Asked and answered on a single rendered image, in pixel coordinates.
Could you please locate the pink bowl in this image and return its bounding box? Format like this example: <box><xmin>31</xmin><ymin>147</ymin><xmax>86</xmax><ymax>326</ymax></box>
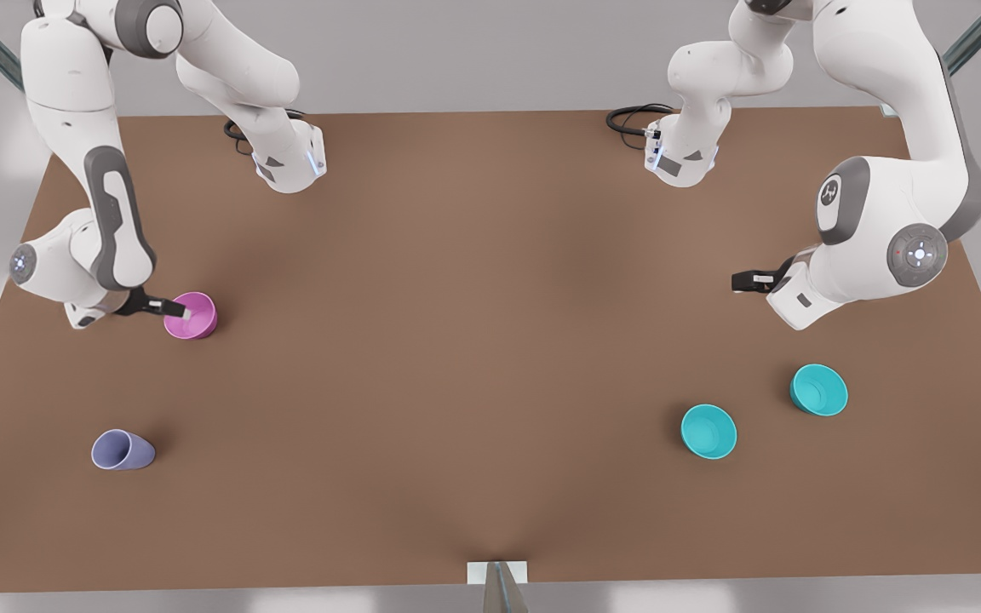
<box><xmin>163</xmin><ymin>291</ymin><xmax>219</xmax><ymax>341</ymax></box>

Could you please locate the teal blue bowl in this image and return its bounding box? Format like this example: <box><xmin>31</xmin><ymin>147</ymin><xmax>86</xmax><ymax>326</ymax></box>
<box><xmin>789</xmin><ymin>364</ymin><xmax>849</xmax><ymax>418</ymax></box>
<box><xmin>680</xmin><ymin>404</ymin><xmax>738</xmax><ymax>461</ymax></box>

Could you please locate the lavender cup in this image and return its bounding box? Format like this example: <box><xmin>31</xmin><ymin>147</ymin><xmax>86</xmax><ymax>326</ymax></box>
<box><xmin>90</xmin><ymin>428</ymin><xmax>157</xmax><ymax>472</ymax></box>

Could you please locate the black cable loop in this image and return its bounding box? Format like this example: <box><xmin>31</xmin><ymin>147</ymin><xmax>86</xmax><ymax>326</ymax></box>
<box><xmin>605</xmin><ymin>103</ymin><xmax>679</xmax><ymax>154</ymax></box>
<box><xmin>224</xmin><ymin>108</ymin><xmax>307</xmax><ymax>159</ymax></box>

